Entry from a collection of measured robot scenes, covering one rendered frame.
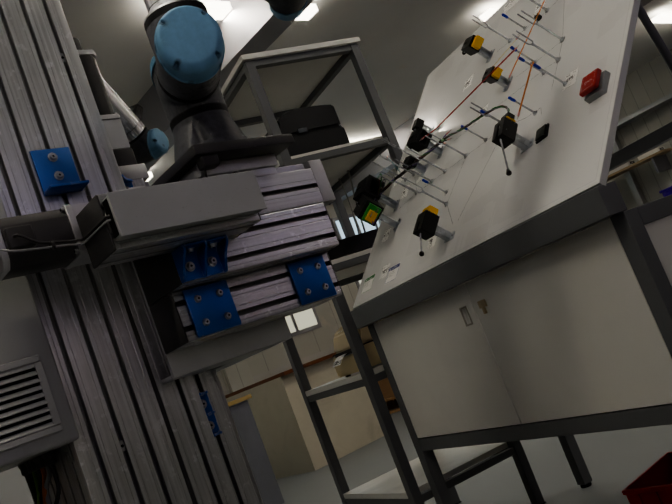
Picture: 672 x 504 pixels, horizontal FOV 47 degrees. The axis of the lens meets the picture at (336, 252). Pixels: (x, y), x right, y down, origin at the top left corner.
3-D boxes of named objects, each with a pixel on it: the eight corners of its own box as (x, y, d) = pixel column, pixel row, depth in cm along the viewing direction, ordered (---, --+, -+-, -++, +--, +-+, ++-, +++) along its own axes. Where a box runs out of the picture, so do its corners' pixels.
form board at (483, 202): (356, 311, 257) (352, 309, 257) (431, 77, 300) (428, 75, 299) (606, 186, 154) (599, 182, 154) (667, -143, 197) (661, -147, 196)
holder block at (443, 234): (437, 268, 208) (406, 253, 205) (448, 230, 213) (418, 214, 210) (446, 264, 204) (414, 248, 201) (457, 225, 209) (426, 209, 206)
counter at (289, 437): (249, 468, 815) (223, 397, 826) (388, 434, 641) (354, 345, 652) (187, 498, 765) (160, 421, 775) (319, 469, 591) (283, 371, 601)
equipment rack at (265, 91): (437, 566, 248) (240, 54, 272) (357, 554, 300) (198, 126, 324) (549, 501, 271) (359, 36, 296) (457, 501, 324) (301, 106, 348)
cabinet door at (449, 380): (520, 424, 201) (463, 284, 206) (417, 438, 249) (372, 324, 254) (526, 421, 202) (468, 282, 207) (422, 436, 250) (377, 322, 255)
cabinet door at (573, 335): (687, 402, 153) (607, 220, 158) (519, 425, 200) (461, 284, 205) (695, 397, 154) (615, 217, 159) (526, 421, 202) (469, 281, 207)
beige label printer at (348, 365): (366, 370, 265) (345, 317, 268) (338, 380, 283) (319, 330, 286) (432, 344, 281) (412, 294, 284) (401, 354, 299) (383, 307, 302)
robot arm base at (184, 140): (200, 150, 137) (181, 100, 138) (165, 184, 148) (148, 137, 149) (267, 142, 147) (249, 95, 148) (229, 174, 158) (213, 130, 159)
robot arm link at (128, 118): (48, -7, 191) (176, 138, 217) (18, 15, 196) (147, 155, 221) (32, 12, 183) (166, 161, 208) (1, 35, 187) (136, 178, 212)
